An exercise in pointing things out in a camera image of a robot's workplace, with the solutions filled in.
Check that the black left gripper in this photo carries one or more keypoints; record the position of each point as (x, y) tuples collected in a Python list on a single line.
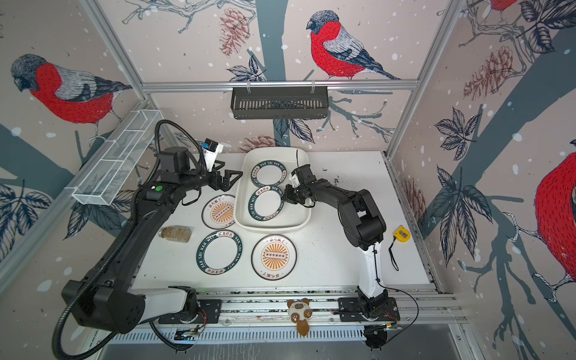
[(226, 184)]

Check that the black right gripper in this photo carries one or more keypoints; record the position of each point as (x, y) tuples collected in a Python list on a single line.
[(288, 192)]

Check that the green hao shi plate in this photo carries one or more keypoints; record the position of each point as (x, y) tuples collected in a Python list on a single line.
[(265, 203), (268, 173), (219, 252)]

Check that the orange sunburst plate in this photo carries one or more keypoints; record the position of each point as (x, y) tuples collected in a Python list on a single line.
[(274, 257), (218, 213)]

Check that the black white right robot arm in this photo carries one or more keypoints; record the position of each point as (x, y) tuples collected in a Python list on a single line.
[(362, 224)]

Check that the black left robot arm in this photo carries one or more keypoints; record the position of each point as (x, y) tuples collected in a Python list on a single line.
[(103, 299)]

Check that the white plastic bin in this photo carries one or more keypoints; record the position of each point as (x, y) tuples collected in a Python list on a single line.
[(292, 217)]

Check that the brown plush toy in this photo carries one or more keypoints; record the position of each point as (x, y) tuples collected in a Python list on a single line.
[(300, 312)]

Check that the yellow tape measure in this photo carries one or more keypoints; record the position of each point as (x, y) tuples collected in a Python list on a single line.
[(401, 235)]

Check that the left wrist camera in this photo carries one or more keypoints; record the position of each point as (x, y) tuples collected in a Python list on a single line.
[(211, 149)]

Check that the black wire wall basket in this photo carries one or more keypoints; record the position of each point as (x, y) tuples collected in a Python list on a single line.
[(304, 102)]

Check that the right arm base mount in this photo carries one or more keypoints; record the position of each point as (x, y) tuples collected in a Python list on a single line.
[(379, 308)]

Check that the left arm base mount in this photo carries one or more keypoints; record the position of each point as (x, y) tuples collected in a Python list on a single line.
[(195, 311)]

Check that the aluminium rail base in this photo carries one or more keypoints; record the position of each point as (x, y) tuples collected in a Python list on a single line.
[(262, 317)]

